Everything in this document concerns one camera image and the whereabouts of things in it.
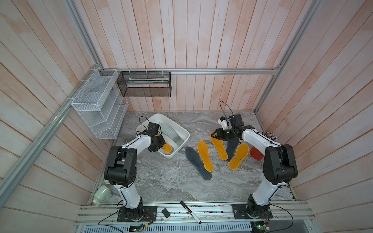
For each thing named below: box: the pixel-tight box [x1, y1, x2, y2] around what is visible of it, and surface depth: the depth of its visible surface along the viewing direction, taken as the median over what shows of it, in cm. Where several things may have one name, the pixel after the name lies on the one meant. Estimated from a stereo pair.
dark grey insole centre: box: [185, 146, 212, 181], surface depth 93 cm
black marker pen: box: [179, 200, 203, 225], surface depth 74 cm
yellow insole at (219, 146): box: [209, 131, 229, 161], surface depth 98 cm
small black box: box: [161, 207, 171, 219], surface depth 76 cm
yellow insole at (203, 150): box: [197, 140, 214, 172], surface depth 97 cm
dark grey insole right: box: [226, 138, 241, 162], surface depth 99 cm
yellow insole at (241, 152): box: [228, 143, 250, 171], surface depth 94 cm
